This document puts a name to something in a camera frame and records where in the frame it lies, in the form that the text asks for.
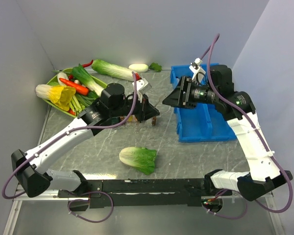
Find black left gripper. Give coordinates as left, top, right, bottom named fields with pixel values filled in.
left=110, top=91, right=160, bottom=123

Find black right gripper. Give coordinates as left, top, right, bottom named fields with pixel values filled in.
left=162, top=75, right=218, bottom=110

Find clear acrylic holder brown ends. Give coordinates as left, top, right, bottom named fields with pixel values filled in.
left=120, top=115, right=157, bottom=126

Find dark green mug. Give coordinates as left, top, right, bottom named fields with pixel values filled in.
left=110, top=117, right=121, bottom=125

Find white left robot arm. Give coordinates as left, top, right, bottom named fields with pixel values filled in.
left=11, top=79, right=160, bottom=198

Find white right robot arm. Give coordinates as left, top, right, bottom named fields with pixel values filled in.
left=163, top=63, right=293, bottom=201

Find light green tray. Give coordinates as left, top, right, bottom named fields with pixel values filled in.
left=43, top=68, right=107, bottom=118

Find green radish leaf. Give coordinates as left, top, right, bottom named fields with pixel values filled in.
left=148, top=62, right=162, bottom=72

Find blue four-compartment bin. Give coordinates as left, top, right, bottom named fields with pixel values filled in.
left=170, top=64, right=237, bottom=142

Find white radish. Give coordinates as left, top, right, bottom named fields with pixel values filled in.
left=128, top=64, right=149, bottom=73

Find green napa cabbage front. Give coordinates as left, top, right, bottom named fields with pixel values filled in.
left=119, top=147, right=157, bottom=175

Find green long beans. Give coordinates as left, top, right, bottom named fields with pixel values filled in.
left=75, top=91, right=98, bottom=107

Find long green napa cabbage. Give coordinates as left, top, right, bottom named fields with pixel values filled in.
left=91, top=59, right=133, bottom=81

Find orange carrot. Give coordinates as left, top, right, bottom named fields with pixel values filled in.
left=59, top=78, right=89, bottom=95

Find green celery stalks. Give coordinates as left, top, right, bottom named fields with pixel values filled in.
left=69, top=95, right=86, bottom=116

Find green bok choy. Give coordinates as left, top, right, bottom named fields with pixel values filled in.
left=72, top=64, right=104, bottom=97

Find red chili pepper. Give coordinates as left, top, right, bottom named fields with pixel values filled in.
left=80, top=60, right=93, bottom=68

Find yellow napa cabbage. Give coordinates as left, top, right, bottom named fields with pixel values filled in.
left=35, top=84, right=76, bottom=111

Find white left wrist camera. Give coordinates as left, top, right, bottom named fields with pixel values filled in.
left=132, top=78, right=152, bottom=94

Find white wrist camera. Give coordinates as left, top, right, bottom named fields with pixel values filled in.
left=189, top=58, right=206, bottom=84
left=132, top=78, right=152, bottom=94

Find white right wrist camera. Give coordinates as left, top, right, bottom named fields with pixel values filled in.
left=189, top=58, right=206, bottom=84

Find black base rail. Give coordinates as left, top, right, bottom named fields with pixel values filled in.
left=58, top=178, right=220, bottom=209

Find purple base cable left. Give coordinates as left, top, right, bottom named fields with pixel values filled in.
left=67, top=188, right=117, bottom=223

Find aluminium frame rail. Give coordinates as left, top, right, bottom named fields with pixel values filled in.
left=3, top=177, right=284, bottom=235

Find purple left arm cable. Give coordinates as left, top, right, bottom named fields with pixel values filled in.
left=1, top=71, right=138, bottom=198

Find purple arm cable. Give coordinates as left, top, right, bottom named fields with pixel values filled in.
left=199, top=33, right=294, bottom=213
left=1, top=71, right=138, bottom=198

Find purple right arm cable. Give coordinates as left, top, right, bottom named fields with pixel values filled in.
left=199, top=33, right=294, bottom=213

